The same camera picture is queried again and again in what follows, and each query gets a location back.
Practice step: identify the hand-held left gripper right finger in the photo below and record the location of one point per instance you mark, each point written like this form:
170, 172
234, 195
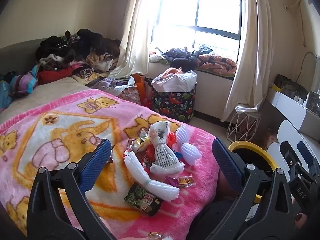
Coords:
227, 166

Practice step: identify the orange cloth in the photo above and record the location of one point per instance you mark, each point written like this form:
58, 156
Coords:
172, 71

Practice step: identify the green snack packet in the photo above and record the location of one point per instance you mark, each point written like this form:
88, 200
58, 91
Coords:
140, 197

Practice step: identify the lavender cloth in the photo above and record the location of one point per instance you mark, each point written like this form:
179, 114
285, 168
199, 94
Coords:
108, 83

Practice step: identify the white foam net orange band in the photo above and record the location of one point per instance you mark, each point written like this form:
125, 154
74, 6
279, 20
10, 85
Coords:
190, 152

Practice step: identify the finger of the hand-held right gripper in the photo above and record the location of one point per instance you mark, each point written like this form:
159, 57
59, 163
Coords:
287, 155
305, 153

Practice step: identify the white desk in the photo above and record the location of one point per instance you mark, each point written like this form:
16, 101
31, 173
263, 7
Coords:
287, 102

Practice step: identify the floral fabric bag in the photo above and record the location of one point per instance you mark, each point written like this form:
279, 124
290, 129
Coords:
130, 95

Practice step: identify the white wall pipe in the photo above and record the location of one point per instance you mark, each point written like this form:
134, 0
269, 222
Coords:
295, 5

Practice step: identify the person's right hand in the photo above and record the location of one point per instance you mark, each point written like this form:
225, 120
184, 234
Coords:
300, 221

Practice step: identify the dinosaur print laundry basket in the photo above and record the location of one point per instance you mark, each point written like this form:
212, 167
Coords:
172, 102

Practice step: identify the cream curtain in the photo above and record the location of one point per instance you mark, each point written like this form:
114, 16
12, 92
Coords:
252, 55
135, 30

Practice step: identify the pink bear printed blanket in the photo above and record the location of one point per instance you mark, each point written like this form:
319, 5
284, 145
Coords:
50, 135

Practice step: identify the white printed plastic bag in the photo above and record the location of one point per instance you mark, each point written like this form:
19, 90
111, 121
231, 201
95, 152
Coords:
163, 155

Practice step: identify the arched mirror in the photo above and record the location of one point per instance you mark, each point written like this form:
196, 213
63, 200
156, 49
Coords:
312, 75

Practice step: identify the orange bag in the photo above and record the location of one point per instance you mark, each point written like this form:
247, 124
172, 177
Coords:
140, 85

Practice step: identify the large white foam net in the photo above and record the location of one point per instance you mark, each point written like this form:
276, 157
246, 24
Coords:
155, 188

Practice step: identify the yellow rimmed black trash bin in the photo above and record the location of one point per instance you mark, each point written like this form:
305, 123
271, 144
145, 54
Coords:
250, 146

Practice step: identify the striped colourful cloth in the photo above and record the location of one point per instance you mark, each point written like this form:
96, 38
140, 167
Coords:
23, 83

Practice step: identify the yellow box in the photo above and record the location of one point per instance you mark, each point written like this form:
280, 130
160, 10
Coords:
275, 87

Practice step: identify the orange purple candy wrapper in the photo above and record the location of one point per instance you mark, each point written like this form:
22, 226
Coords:
183, 180

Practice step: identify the red cloth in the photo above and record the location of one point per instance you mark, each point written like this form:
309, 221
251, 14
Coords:
55, 75

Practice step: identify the pile of candy wrappers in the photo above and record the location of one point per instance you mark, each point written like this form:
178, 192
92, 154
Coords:
140, 140

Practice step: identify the camouflage bag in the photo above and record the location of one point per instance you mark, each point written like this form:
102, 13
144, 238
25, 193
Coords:
287, 83

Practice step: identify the dark cloth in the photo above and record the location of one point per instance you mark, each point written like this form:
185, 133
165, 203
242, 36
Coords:
212, 220

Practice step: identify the white cloth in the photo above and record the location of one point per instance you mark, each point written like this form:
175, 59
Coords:
156, 58

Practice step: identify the blue cloth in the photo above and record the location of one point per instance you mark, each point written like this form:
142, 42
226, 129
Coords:
3, 92

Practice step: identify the row of cosmetic bottles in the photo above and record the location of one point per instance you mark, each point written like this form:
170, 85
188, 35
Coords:
312, 102

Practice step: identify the dark framed window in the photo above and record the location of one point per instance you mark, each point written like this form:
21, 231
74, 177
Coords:
197, 10

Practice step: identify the person's left hand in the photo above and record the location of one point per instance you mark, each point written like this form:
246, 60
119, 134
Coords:
156, 236

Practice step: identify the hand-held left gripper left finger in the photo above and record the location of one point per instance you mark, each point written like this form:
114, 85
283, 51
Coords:
96, 165

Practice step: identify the dark clothes heap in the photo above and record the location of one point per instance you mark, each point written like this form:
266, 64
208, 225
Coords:
177, 55

